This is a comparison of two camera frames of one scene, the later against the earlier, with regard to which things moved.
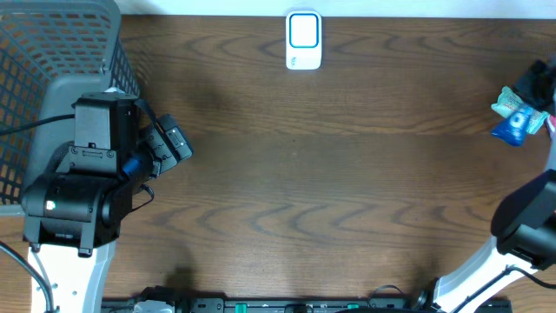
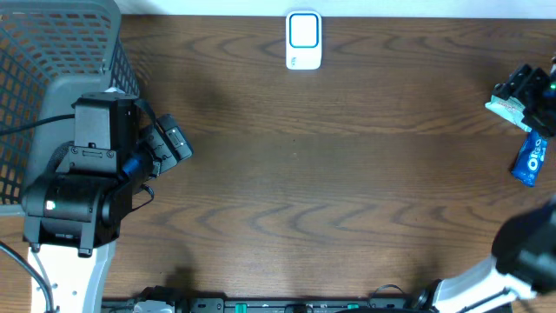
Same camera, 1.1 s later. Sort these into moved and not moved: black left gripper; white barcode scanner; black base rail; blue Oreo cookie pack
Moved: blue Oreo cookie pack
Not moved: black base rail; white barcode scanner; black left gripper
